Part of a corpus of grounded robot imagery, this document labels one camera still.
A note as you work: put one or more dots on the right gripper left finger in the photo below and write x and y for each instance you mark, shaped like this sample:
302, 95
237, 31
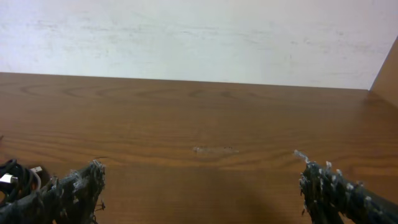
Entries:
72, 199

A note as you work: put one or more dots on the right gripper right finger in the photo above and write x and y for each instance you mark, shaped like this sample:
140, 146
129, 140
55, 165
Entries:
328, 196

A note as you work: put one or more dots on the wooden side panel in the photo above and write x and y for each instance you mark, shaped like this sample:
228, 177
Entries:
385, 84

